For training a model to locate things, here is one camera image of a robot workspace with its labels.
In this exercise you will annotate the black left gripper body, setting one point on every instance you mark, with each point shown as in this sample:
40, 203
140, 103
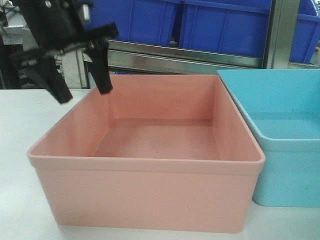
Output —
56, 25

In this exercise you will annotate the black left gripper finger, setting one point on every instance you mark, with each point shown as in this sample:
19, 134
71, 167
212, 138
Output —
46, 76
100, 66

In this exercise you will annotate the pink plastic box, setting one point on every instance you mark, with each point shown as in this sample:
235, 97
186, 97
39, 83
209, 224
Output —
164, 152

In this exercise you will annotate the light blue plastic box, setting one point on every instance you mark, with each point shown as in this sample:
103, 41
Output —
282, 109

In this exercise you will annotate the stainless steel shelf rack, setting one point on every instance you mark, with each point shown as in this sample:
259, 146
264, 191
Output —
138, 58

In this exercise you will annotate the blue crate centre left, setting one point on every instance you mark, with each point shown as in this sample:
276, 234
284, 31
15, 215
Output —
137, 21

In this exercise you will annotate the blue crate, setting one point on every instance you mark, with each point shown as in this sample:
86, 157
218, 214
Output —
235, 27
137, 21
307, 32

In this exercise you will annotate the blue crate centre right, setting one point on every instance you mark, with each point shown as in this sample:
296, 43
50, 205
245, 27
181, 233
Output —
235, 27

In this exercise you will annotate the blue crate far right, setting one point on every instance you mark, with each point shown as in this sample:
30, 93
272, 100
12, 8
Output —
307, 32

